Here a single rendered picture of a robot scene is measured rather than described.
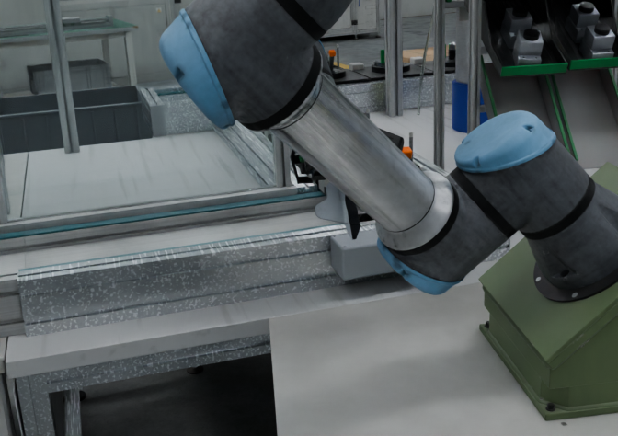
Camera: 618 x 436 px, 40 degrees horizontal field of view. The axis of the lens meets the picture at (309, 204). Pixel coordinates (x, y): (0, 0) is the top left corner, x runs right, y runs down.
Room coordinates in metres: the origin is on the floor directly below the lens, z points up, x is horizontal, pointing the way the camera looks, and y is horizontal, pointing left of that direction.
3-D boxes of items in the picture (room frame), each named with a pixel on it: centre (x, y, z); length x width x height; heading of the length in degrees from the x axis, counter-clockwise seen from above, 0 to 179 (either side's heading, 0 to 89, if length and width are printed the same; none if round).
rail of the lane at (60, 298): (1.40, 0.06, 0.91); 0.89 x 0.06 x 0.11; 105
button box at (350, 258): (1.39, -0.14, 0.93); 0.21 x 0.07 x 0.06; 105
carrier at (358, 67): (3.05, -0.32, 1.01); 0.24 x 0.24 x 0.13; 15
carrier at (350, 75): (2.98, -0.08, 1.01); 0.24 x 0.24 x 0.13; 15
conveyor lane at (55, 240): (1.56, 0.13, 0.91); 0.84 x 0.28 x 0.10; 105
